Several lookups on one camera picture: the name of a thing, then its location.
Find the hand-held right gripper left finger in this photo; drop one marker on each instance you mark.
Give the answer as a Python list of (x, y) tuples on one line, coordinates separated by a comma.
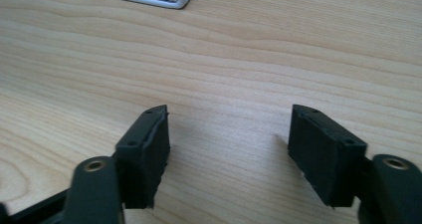
[(146, 157)]

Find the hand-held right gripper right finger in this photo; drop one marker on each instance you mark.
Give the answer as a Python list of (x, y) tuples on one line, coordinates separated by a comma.
[(323, 157)]

